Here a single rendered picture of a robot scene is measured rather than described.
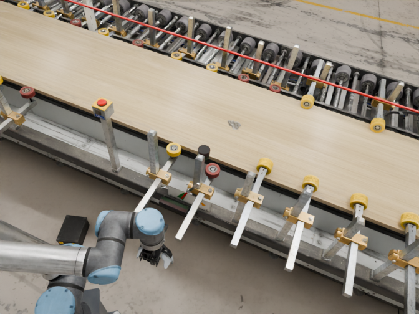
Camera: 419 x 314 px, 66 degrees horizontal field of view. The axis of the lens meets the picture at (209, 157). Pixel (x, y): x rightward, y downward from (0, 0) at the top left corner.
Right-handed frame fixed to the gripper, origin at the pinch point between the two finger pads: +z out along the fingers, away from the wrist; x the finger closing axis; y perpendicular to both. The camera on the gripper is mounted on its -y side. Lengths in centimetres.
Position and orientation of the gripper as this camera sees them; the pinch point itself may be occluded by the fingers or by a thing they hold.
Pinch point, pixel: (156, 255)
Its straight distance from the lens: 143.6
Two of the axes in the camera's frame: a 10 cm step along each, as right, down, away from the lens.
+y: -3.0, 7.2, -6.2
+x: 9.5, 2.9, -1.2
